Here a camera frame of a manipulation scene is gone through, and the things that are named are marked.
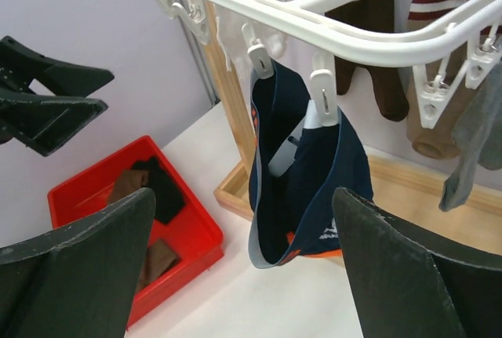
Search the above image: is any red plastic tray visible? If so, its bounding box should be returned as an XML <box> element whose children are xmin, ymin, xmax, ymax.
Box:
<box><xmin>47</xmin><ymin>136</ymin><xmax>224</xmax><ymax>327</ymax></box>

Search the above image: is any white plastic clip hanger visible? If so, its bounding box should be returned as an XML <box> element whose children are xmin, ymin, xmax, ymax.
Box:
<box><xmin>155</xmin><ymin>0</ymin><xmax>501</xmax><ymax>129</ymax></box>

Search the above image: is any tan sock red striped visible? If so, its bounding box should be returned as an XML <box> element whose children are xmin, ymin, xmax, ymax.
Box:
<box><xmin>406</xmin><ymin>0</ymin><xmax>477</xmax><ymax>160</ymax></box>

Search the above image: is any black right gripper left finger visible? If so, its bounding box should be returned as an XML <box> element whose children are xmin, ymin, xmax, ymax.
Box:
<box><xmin>1</xmin><ymin>188</ymin><xmax>155</xmax><ymax>337</ymax></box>

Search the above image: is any white fluffy sock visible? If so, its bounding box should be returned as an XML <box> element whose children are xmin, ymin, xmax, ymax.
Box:
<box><xmin>214</xmin><ymin>4</ymin><xmax>288</xmax><ymax>70</ymax></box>

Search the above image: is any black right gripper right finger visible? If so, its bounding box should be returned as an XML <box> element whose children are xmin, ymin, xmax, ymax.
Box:
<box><xmin>333</xmin><ymin>187</ymin><xmax>501</xmax><ymax>337</ymax></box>

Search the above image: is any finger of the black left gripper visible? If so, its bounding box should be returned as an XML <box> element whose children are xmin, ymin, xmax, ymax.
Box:
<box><xmin>1</xmin><ymin>93</ymin><xmax>108</xmax><ymax>157</ymax></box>
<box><xmin>1</xmin><ymin>36</ymin><xmax>115</xmax><ymax>97</ymax></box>

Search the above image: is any black sock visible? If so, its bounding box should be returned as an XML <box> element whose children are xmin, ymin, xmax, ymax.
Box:
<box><xmin>132</xmin><ymin>156</ymin><xmax>185</xmax><ymax>224</ymax></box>

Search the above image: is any wooden hanger stand frame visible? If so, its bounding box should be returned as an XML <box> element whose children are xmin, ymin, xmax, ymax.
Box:
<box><xmin>187</xmin><ymin>0</ymin><xmax>502</xmax><ymax>237</ymax></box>

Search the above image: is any dark brown hanging sock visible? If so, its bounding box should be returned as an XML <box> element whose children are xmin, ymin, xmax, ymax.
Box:
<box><xmin>322</xmin><ymin>0</ymin><xmax>409</xmax><ymax>122</ymax></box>

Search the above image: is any brown sock grey striped cuff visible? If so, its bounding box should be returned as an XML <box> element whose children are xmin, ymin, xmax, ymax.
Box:
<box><xmin>107</xmin><ymin>169</ymin><xmax>149</xmax><ymax>205</ymax></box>

